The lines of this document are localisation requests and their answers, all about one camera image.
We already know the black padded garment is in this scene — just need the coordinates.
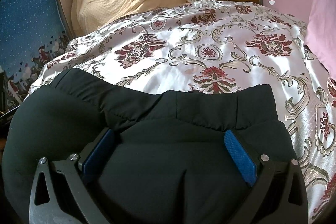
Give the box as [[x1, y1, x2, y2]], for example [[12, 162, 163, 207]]
[[2, 69, 296, 223]]

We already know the pink curtain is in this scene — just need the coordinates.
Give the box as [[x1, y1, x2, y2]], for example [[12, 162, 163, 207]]
[[305, 0, 335, 79]]

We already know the blue patterned curtain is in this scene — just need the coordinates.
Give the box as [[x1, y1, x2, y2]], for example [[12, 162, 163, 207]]
[[1, 0, 70, 111]]

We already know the floral satin bedspread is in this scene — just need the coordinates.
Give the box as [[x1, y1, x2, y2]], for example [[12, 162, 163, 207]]
[[30, 0, 335, 223]]

